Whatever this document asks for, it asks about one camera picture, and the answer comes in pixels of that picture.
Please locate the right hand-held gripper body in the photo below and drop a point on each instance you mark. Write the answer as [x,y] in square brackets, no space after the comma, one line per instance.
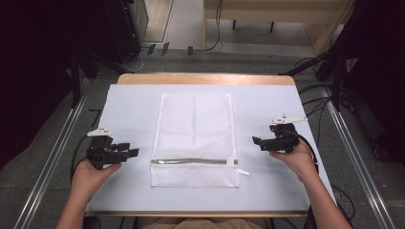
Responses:
[283,140]

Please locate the dark curtain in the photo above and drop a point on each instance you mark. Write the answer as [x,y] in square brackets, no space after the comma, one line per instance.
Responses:
[379,63]
[35,63]

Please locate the wooden table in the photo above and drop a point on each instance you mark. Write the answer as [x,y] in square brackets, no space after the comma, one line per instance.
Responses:
[203,79]

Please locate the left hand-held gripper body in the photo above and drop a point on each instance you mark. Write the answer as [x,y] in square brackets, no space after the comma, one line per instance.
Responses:
[101,152]

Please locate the black metal stand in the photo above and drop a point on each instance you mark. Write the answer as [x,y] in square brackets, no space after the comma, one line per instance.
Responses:
[84,63]
[334,70]

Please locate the person's right hand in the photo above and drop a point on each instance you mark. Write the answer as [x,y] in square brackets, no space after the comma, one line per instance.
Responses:
[297,162]

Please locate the black equipment cabinet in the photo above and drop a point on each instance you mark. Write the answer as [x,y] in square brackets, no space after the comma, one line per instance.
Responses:
[127,25]

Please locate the person's lap in beige trousers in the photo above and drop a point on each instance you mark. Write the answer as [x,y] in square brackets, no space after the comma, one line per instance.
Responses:
[203,224]

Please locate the person's left hand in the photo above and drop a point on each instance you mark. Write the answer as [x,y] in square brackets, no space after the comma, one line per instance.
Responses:
[87,178]

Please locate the light wooden bench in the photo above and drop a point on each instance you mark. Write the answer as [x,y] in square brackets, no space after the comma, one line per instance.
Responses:
[273,12]

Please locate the metal floor rail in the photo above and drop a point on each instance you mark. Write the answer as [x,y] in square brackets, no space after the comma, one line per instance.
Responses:
[51,159]
[356,159]

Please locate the white table mat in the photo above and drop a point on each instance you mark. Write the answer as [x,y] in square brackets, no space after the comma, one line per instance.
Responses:
[133,105]

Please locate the white mesh laundry bag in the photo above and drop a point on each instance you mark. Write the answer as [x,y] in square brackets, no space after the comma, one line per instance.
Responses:
[195,136]

